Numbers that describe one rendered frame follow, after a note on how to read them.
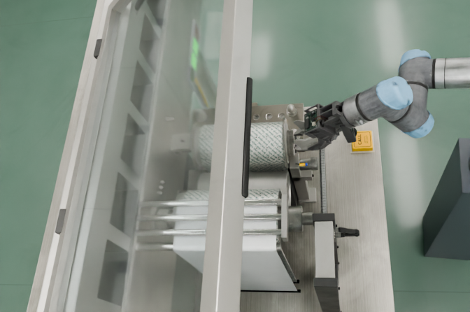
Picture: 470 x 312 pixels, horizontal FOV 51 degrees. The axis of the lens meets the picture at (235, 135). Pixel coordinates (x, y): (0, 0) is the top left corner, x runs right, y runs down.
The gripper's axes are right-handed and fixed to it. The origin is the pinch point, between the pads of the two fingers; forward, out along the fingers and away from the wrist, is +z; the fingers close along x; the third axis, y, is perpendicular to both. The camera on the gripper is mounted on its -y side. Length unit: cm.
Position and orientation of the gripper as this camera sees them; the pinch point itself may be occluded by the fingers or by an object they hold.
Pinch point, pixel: (299, 140)
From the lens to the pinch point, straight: 138.5
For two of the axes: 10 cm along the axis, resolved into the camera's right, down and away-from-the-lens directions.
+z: -6.2, 3.2, 7.1
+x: -0.5, 8.9, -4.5
